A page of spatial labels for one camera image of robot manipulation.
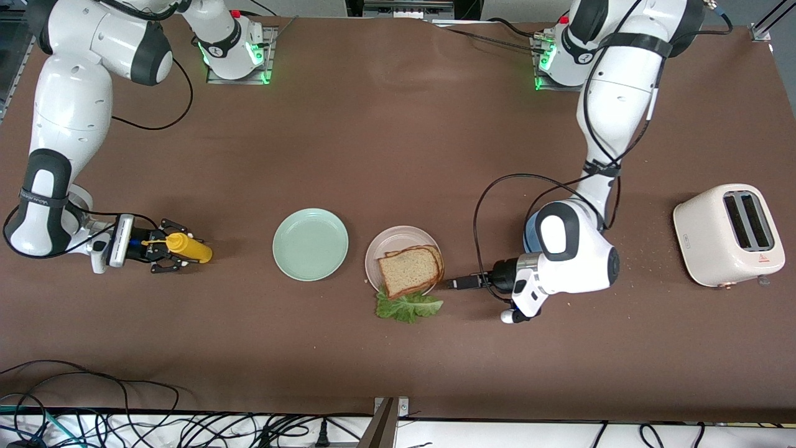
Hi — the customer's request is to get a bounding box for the yellow squeeze bottle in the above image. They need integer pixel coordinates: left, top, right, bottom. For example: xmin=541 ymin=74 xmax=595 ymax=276
xmin=142 ymin=231 xmax=213 ymax=264

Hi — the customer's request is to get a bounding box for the beige plate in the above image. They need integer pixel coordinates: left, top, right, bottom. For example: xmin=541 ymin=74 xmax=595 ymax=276
xmin=364 ymin=225 xmax=443 ymax=294

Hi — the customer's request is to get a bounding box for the white toaster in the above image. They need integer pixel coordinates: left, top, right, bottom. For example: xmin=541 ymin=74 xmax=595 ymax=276
xmin=673 ymin=183 xmax=786 ymax=289

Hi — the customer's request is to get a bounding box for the blue plate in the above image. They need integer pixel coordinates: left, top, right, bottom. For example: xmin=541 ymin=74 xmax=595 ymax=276
xmin=523 ymin=210 xmax=543 ymax=254

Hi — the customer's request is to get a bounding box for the grey metal rail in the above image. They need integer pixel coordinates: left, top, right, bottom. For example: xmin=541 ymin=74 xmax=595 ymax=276
xmin=363 ymin=0 xmax=456 ymax=21

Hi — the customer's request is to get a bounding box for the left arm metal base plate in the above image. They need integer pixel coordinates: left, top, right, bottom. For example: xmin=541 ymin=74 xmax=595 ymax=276
xmin=532 ymin=34 xmax=583 ymax=93

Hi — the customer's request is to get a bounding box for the aluminium frame post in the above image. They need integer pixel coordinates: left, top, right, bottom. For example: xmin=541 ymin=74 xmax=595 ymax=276
xmin=749 ymin=0 xmax=796 ymax=44
xmin=0 ymin=19 xmax=38 ymax=123

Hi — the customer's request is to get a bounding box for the mint green plate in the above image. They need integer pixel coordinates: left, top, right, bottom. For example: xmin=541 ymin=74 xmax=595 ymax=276
xmin=272 ymin=208 xmax=349 ymax=282

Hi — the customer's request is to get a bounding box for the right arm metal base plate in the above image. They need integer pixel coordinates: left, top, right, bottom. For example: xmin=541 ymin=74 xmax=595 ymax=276
xmin=205 ymin=25 xmax=279 ymax=86

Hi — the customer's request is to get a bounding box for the green lettuce leaf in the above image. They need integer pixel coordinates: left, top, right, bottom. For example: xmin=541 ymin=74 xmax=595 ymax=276
xmin=375 ymin=291 xmax=445 ymax=324

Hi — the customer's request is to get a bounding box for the aluminium post with bracket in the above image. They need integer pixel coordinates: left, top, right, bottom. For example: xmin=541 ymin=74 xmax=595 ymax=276
xmin=356 ymin=396 xmax=411 ymax=448

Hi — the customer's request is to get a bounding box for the teal cable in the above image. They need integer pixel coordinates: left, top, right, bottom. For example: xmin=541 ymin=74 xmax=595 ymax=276
xmin=0 ymin=404 xmax=85 ymax=448

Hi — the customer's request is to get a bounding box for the brown bread slice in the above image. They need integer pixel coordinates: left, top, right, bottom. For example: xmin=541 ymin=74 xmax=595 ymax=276
xmin=384 ymin=245 xmax=446 ymax=288
xmin=377 ymin=247 xmax=440 ymax=299

